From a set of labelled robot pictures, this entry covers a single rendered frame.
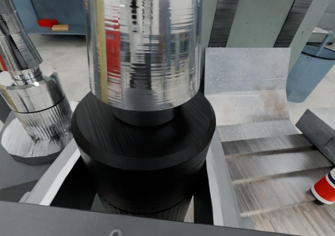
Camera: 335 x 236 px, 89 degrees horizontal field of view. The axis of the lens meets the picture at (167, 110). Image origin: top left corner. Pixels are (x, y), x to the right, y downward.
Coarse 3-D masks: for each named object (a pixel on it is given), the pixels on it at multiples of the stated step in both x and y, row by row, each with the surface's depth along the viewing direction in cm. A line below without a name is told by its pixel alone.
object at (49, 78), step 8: (40, 64) 17; (40, 72) 16; (48, 72) 16; (56, 72) 16; (0, 80) 14; (8, 80) 14; (16, 80) 14; (24, 80) 14; (32, 80) 15; (40, 80) 15; (48, 80) 15; (56, 80) 16; (0, 88) 14; (8, 88) 14; (16, 88) 14; (24, 88) 14; (32, 88) 14; (40, 88) 15; (48, 88) 15; (8, 96) 14; (16, 96) 14; (24, 96) 14
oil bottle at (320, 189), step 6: (330, 174) 33; (324, 180) 34; (330, 180) 32; (312, 186) 37; (318, 186) 35; (324, 186) 33; (330, 186) 32; (312, 192) 36; (318, 192) 35; (324, 192) 34; (330, 192) 33; (318, 198) 35; (324, 198) 34; (330, 198) 33
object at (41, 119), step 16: (32, 96) 15; (48, 96) 15; (64, 96) 18; (16, 112) 15; (32, 112) 15; (48, 112) 16; (64, 112) 18; (32, 128) 16; (48, 128) 17; (64, 128) 18
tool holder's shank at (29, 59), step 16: (0, 0) 11; (0, 16) 12; (16, 16) 13; (0, 32) 12; (16, 32) 13; (0, 48) 13; (16, 48) 13; (32, 48) 14; (0, 64) 13; (16, 64) 13; (32, 64) 14
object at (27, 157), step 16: (16, 128) 18; (0, 144) 18; (16, 144) 17; (32, 144) 17; (48, 144) 17; (64, 144) 17; (0, 160) 17; (16, 160) 17; (32, 160) 16; (48, 160) 17; (0, 176) 16; (16, 176) 16; (32, 176) 16; (0, 192) 15; (16, 192) 16; (96, 208) 22
